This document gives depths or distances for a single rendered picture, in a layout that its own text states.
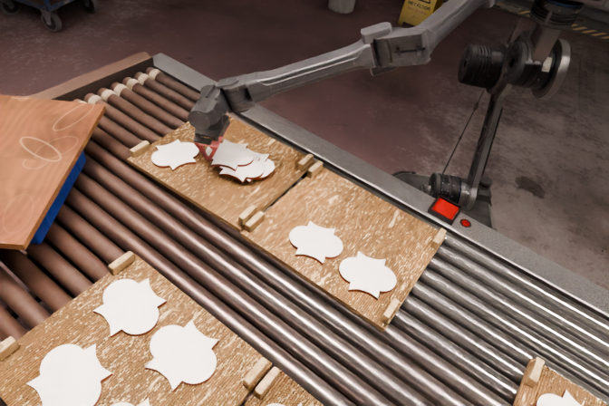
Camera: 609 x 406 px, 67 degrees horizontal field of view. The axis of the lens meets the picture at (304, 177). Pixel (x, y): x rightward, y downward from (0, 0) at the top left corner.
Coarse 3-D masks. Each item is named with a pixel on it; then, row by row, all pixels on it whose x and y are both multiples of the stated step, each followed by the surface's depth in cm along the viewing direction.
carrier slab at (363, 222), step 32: (288, 192) 126; (320, 192) 127; (352, 192) 129; (288, 224) 117; (320, 224) 119; (352, 224) 120; (384, 224) 121; (416, 224) 122; (288, 256) 110; (352, 256) 112; (384, 256) 113; (416, 256) 114; (320, 288) 105
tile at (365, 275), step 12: (348, 264) 109; (360, 264) 109; (372, 264) 110; (348, 276) 106; (360, 276) 107; (372, 276) 107; (384, 276) 107; (360, 288) 104; (372, 288) 105; (384, 288) 105
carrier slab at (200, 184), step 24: (264, 144) 140; (144, 168) 127; (168, 168) 128; (192, 168) 129; (216, 168) 130; (288, 168) 133; (192, 192) 122; (216, 192) 123; (240, 192) 124; (264, 192) 125; (216, 216) 117
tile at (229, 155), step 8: (224, 144) 132; (232, 144) 132; (240, 144) 132; (208, 152) 128; (216, 152) 129; (224, 152) 129; (232, 152) 129; (240, 152) 130; (248, 152) 130; (216, 160) 126; (224, 160) 126; (232, 160) 127; (240, 160) 127; (248, 160) 128; (232, 168) 125
